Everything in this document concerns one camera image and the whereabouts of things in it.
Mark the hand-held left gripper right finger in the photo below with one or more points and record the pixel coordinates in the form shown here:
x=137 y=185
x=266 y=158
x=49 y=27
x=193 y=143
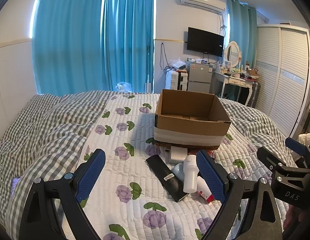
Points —
x=211 y=177

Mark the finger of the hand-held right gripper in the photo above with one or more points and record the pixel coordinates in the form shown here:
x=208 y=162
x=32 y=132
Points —
x=268 y=156
x=296 y=145

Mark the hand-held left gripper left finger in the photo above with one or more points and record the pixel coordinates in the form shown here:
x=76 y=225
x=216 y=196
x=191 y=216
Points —
x=91 y=173

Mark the white and red tube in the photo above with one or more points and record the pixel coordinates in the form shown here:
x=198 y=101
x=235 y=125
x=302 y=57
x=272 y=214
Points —
x=203 y=188

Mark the white plastic bottle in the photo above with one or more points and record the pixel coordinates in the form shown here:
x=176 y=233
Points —
x=190 y=175

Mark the pale blue rounded gadget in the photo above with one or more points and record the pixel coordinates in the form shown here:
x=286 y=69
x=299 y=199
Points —
x=178 y=171

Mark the small white box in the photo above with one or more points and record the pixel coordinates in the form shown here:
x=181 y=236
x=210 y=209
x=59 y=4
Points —
x=178 y=155

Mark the black remote control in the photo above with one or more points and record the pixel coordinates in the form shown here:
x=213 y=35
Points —
x=167 y=177

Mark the cardboard box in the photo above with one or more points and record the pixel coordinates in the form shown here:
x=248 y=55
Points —
x=189 y=132

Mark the person's right hand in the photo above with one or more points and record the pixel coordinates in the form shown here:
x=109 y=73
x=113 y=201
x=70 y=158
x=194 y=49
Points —
x=288 y=217

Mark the white floral quilt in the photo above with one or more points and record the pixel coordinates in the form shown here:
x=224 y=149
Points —
x=125 y=160

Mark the dark suitcase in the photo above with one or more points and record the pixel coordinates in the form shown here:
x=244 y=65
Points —
x=255 y=92

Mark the white slatted wardrobe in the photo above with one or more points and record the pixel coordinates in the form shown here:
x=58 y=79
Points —
x=282 y=75

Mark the purple cased phone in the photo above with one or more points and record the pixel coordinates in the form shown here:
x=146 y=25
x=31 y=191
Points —
x=16 y=186

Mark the white dressing table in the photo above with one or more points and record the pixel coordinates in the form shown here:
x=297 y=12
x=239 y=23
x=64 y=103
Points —
x=233 y=81

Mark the brown box on dresser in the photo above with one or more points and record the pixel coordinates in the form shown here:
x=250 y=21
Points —
x=252 y=73

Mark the white plastic bag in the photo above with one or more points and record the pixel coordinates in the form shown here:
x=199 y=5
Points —
x=123 y=87

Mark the small silver fridge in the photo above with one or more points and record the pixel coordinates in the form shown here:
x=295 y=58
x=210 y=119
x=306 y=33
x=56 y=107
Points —
x=199 y=76

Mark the white suitcase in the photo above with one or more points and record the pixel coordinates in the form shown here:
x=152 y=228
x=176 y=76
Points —
x=175 y=80

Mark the white pole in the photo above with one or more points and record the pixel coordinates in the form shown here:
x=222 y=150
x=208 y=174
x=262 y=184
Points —
x=148 y=80

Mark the oval white mirror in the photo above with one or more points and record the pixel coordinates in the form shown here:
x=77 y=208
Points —
x=232 y=52

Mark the clear plastic bag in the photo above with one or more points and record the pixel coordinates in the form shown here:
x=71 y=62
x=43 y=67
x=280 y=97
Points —
x=177 y=64

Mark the teal curtain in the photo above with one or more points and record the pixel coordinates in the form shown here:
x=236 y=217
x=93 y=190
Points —
x=241 y=35

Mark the wide blue curtain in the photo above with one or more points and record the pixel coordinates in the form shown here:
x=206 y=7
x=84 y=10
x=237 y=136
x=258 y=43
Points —
x=67 y=37

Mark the narrow blue curtain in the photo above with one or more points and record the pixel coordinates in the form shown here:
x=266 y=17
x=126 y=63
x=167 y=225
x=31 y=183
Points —
x=128 y=37

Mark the white air conditioner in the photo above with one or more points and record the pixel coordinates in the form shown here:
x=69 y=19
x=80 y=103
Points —
x=202 y=2

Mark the black wall television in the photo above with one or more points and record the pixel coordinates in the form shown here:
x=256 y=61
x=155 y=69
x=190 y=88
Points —
x=204 y=41

